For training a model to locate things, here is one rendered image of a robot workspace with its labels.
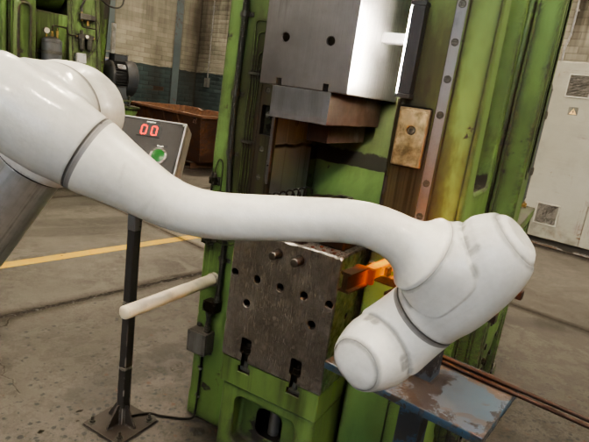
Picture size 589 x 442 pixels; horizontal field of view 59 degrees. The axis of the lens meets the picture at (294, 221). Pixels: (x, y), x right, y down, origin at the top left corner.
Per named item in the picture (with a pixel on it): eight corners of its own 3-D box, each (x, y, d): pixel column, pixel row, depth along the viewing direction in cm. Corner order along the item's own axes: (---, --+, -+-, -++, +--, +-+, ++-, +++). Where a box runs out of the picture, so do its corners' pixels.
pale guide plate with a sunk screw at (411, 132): (418, 168, 151) (429, 110, 147) (389, 163, 156) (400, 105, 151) (420, 168, 153) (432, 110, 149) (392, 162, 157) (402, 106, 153)
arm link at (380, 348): (408, 377, 79) (470, 331, 72) (354, 421, 67) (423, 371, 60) (364, 319, 82) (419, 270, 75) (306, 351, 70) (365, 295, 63)
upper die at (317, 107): (325, 125, 151) (330, 92, 149) (268, 116, 160) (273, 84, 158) (378, 127, 187) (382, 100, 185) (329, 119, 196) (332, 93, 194)
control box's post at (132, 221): (121, 427, 202) (139, 153, 176) (114, 424, 204) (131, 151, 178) (128, 423, 205) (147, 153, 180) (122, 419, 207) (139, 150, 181)
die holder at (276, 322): (319, 395, 158) (343, 258, 148) (221, 352, 176) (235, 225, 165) (383, 335, 206) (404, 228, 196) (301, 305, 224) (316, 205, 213)
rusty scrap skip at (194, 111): (195, 174, 751) (200, 115, 730) (123, 152, 866) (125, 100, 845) (253, 172, 842) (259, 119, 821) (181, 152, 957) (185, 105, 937)
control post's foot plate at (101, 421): (118, 449, 191) (120, 428, 188) (78, 424, 201) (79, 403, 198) (160, 421, 209) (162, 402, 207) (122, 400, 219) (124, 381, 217)
